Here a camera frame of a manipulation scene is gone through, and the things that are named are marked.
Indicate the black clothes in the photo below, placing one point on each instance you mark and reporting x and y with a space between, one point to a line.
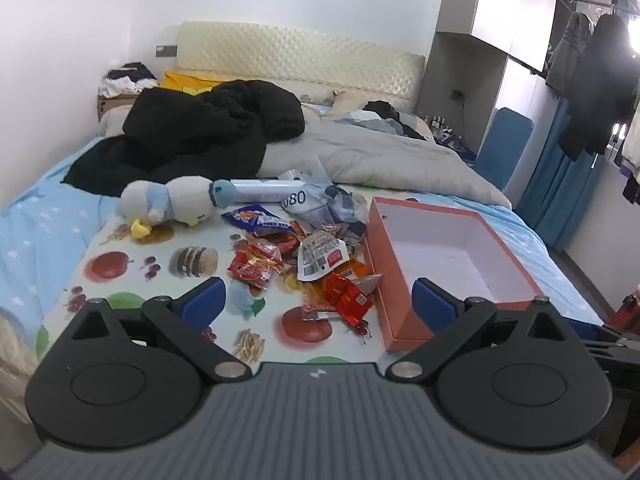
380 108

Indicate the blue grey clothes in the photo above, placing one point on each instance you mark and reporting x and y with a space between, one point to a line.
365 122

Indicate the white hanging puffer jacket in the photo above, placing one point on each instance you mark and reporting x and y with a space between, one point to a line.
632 140

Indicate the cream quilted headboard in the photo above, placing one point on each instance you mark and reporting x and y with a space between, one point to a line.
300 60

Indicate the cluttered bedside table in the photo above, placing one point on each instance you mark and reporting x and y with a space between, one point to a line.
450 140

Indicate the grey hanging jacket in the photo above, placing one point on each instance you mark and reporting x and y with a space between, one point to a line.
570 55

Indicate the blue snack packet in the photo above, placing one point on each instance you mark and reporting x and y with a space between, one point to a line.
255 222

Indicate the blue covered chair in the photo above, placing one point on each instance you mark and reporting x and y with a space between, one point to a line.
505 140

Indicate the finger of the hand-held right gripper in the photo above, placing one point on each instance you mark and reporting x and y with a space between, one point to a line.
617 335
615 367

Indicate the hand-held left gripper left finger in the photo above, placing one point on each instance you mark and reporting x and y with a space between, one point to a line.
202 302

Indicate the black puffer jacket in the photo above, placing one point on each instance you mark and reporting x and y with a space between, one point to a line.
190 130

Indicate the grey duvet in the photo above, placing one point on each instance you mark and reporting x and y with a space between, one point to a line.
375 160

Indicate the pile of folded clothes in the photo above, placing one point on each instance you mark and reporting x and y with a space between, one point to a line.
125 80

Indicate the grey wall socket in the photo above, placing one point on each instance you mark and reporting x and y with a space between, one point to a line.
166 50

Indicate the patterned pillow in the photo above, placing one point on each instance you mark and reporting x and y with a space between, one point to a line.
345 100

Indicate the blue curtain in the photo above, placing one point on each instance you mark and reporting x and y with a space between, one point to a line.
555 185

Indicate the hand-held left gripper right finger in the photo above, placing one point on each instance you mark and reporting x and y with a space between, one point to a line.
432 305

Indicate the black hanging coat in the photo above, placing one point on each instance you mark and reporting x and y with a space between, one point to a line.
600 90

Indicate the clear triangular snack packet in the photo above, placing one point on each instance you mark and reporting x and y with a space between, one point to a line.
370 282

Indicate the yellow cloth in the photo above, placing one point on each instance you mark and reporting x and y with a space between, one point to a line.
185 80

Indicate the white label snack packet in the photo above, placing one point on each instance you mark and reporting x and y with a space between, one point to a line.
320 255

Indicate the orange cardboard box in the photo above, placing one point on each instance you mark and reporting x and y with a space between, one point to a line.
435 230

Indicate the clear plastic bag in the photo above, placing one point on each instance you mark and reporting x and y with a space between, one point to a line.
320 207

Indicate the wall socket with plug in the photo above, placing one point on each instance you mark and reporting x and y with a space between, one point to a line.
456 94

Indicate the red suitcase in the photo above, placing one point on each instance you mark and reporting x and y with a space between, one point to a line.
627 310

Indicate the bed with blue sheet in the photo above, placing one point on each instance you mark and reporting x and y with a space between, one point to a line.
30 230

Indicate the small red sausage packet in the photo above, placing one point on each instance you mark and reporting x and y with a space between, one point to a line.
287 245

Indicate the white tube pack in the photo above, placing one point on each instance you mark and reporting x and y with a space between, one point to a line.
265 191

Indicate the brown bedside cabinet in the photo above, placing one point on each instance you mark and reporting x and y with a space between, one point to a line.
112 105

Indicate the white blue plush toy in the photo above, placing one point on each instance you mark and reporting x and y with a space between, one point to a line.
185 200

